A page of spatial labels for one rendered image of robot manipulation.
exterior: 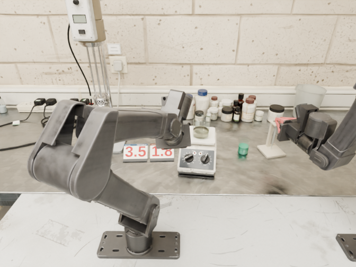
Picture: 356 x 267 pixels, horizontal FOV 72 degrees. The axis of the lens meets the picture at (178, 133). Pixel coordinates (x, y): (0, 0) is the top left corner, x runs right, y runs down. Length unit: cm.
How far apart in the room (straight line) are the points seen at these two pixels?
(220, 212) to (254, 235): 11
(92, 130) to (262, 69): 112
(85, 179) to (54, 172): 4
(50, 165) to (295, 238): 61
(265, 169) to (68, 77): 106
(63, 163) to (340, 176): 89
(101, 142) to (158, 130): 18
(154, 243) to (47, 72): 108
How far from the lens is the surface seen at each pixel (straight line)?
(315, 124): 79
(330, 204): 89
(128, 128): 41
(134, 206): 51
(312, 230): 79
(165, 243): 67
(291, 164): 99
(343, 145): 75
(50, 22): 140
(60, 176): 35
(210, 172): 84
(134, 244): 63
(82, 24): 93
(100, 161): 35
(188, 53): 127
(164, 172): 87
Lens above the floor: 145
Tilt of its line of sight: 31 degrees down
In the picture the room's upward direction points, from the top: straight up
